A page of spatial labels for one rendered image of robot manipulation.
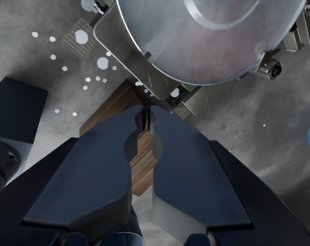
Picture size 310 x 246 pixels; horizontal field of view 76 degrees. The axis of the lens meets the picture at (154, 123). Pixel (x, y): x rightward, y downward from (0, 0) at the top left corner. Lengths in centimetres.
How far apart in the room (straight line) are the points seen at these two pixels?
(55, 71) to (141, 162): 60
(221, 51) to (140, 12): 13
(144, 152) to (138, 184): 21
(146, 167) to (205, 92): 59
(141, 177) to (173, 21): 87
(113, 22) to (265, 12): 22
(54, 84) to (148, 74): 86
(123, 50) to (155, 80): 6
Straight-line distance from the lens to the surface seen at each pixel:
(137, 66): 28
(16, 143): 74
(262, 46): 38
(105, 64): 41
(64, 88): 111
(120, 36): 27
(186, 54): 30
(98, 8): 86
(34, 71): 110
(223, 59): 34
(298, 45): 52
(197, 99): 52
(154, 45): 28
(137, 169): 100
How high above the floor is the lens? 104
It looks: 53 degrees down
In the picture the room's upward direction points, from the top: 147 degrees clockwise
